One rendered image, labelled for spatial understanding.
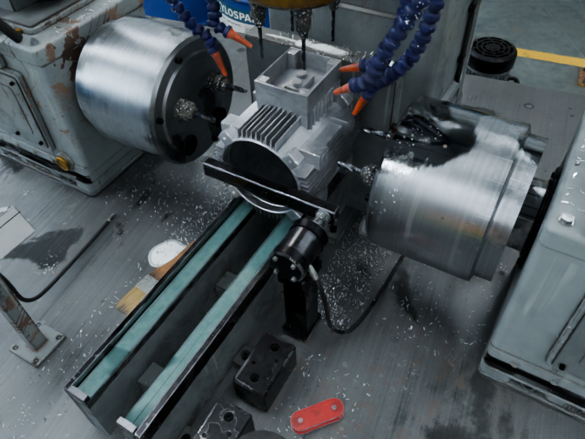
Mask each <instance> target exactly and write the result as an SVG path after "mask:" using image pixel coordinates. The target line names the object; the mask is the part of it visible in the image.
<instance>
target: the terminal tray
mask: <svg viewBox="0 0 585 439"><path fill-rule="evenodd" d="M291 50H296V51H295V52H291ZM302 53H303V51H302V50H301V49H297V48H293V47H290V48H289V49H288V50H287V51H286V52H285V53H284V54H282V55H281V56H280V57H279V58H278V59H277V60H276V61H275V62H274V63H273V64H271V65H270V66H269V67H268V68H267V69H266V70H265V71H264V72H263V73H262V74H261V75H259V76H258V77H257V78H256V79H255V80H254V86H255V95H256V101H257V107H258V108H259V107H260V106H261V105H264V107H265V106H266V105H268V108H269V106H270V105H272V108H274V107H275V106H276V105H277V108H278V109H279V108H280V107H282V111H283V110H284V109H286V112H287V113H288V112H289V111H291V113H292V116H293V114H294V113H296V118H297V119H298V118H299V116H301V125H303V126H304V127H305V128H306V129H307V130H309V129H310V130H312V129H313V125H314V126H316V121H318V122H319V117H321V118H323V113H325V114H326V109H327V110H330V106H333V102H334V103H336V101H337V96H338V95H334V94H333V91H334V90H336V89H338V88H340V80H341V72H340V71H339V68H340V67H341V60H338V59H336V58H332V57H327V56H323V55H320V54H316V53H313V52H310V51H306V70H305V71H303V70H302V64H303V61H302ZM331 60H333V61H334V63H330V61H331ZM261 78H266V80H262V79H261ZM304 89H305V90H307V92H302V90H304Z"/></svg>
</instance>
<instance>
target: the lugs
mask: <svg viewBox="0 0 585 439"><path fill-rule="evenodd" d="M336 102H337V104H338V105H339V106H340V108H341V109H344V108H346V107H348V106H349V105H350V104H351V103H352V102H353V97H352V96H351V94H350V93H349V92H348V93H343V94H339V95H338V96H337V101H336ZM236 136H237V130H236V129H235V127H234V126H233V125H230V126H228V127H227V128H226V129H224V130H223V131H222V132H221V133H220V134H219V138H220V140H221V141H222V142H223V143H224V144H225V145H227V144H228V143H230V142H232V141H233V139H234V138H235V137H236ZM282 159H283V160H284V161H285V162H286V164H287V165H288V166H289V167H290V169H293V168H295V167H297V166H299V165H300V163H301V162H302V161H303V160H304V159H305V157H304V156H303V155H302V154H301V153H300V151H299V150H298V149H297V148H296V147H293V148H292V149H290V150H288V151H287V152H286V154H285V155H284V156H283V157H282ZM227 190H228V191H229V192H230V193H231V194H232V195H233V196H234V198H237V197H239V196H241V195H239V193H238V192H237V191H236V190H235V189H234V188H233V187H232V186H231V185H229V187H228V188H227ZM286 215H287V216H288V217H289V218H290V220H291V221H295V220H297V219H300V218H301V217H302V216H303V213H300V212H297V211H294V210H292V211H291V212H289V213H286Z"/></svg>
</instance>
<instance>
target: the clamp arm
mask: <svg viewBox="0 0 585 439"><path fill-rule="evenodd" d="M203 167H204V170H205V175H206V176H209V177H211V178H214V179H217V180H220V181H222V182H225V183H226V184H229V185H231V186H235V187H237V188H239V189H242V190H244V191H247V192H250V193H252V194H255V195H258V196H260V197H262V198H264V199H268V200H270V201H272V202H275V203H277V204H280V205H282V206H285V207H288V208H290V209H293V210H294V211H297V212H300V213H303V214H305V215H308V216H310V217H313V218H314V217H315V216H316V215H317V214H319V213H320V212H323V213H321V214H320V215H321V216H323V217H325V215H327V216H328V217H327V216H326V221H327V224H330V225H332V226H335V224H336V223H337V221H338V220H339V218H340V207H339V206H337V205H335V204H333V203H330V202H327V201H325V200H323V199H319V198H316V197H314V196H312V195H309V194H307V193H304V192H302V191H301V190H300V189H297V188H296V189H293V188H291V187H289V186H284V185H282V184H280V183H277V182H275V181H272V180H269V179H266V178H264V177H261V176H259V175H257V174H254V173H251V172H248V171H245V170H243V169H240V168H238V167H236V166H233V165H229V164H227V163H225V161H223V160H221V159H219V160H217V159H213V158H211V157H208V158H207V159H206V160H205V161H204V162H203Z"/></svg>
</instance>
